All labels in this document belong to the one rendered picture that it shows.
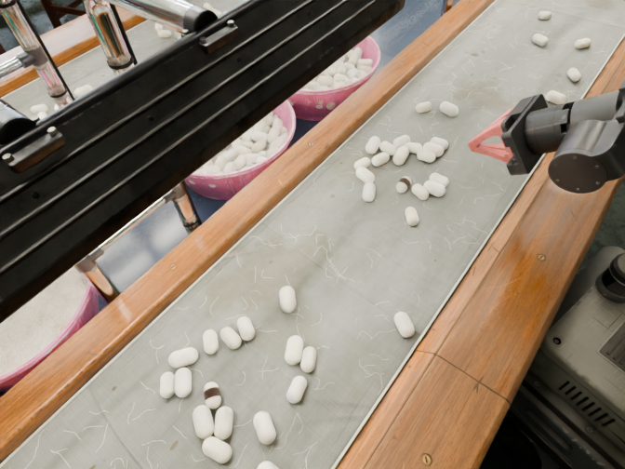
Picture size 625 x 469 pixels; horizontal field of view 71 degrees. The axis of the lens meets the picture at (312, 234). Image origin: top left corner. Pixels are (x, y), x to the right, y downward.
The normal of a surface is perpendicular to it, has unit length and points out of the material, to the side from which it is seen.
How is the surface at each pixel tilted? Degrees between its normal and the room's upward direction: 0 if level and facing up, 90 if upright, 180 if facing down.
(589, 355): 0
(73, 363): 0
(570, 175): 95
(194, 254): 0
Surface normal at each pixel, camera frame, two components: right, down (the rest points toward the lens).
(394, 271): -0.05, -0.61
